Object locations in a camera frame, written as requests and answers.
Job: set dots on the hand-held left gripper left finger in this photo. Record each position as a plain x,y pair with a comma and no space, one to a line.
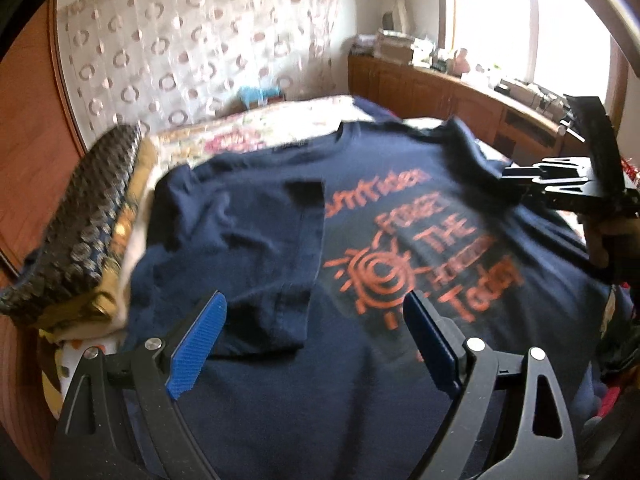
200,341

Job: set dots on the long wooden cabinet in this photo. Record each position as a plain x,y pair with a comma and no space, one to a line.
425,95

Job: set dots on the blue toy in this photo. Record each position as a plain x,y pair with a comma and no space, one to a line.
260,95

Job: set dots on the sheer curtain with circles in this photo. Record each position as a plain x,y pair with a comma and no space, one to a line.
200,35

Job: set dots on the window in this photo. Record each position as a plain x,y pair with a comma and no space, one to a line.
525,20

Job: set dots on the navy t-shirt with orange print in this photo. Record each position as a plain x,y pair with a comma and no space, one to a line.
280,410

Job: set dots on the wooden headboard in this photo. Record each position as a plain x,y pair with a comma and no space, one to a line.
30,135

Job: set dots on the floral bedspread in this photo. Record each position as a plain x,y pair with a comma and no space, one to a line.
250,127

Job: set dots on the stack of papers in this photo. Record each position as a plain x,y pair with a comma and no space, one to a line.
390,45

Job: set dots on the person's right hand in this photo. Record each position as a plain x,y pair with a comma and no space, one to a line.
600,242

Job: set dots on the dark patterned folded cloth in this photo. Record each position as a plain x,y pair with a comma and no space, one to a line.
75,220

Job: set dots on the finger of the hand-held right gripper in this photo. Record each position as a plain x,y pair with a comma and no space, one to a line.
545,175

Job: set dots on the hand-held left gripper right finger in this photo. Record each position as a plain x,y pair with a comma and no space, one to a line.
431,346

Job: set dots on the navy blanket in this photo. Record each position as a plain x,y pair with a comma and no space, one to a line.
372,107

